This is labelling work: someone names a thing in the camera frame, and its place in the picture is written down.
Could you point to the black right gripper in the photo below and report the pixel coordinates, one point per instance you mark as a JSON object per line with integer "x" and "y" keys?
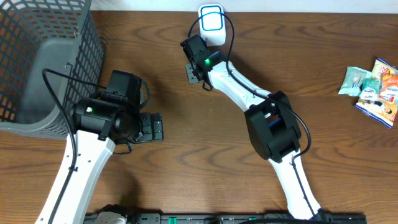
{"x": 189, "y": 75}

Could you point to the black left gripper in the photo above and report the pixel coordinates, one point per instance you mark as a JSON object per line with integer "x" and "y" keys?
{"x": 152, "y": 127}

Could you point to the light green snack packet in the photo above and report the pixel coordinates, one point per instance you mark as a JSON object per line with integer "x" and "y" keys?
{"x": 353, "y": 80}

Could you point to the teal small snack packet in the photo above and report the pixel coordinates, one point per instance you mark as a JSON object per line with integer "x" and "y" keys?
{"x": 370, "y": 89}

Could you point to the large beige snack bag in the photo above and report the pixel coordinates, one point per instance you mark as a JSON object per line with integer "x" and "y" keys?
{"x": 380, "y": 110}

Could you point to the orange small snack packet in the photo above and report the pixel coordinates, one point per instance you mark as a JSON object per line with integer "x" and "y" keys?
{"x": 388, "y": 87}

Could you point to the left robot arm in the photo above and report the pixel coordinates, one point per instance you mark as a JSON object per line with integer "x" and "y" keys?
{"x": 96, "y": 125}

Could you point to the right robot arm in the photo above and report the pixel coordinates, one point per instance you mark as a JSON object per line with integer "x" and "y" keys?
{"x": 274, "y": 128}

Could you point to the white barcode scanner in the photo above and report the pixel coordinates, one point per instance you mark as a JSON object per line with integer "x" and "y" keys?
{"x": 212, "y": 24}

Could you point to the dark grey mesh plastic basket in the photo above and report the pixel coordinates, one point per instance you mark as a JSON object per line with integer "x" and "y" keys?
{"x": 36, "y": 34}

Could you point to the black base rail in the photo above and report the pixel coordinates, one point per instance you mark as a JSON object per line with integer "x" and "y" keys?
{"x": 270, "y": 218}

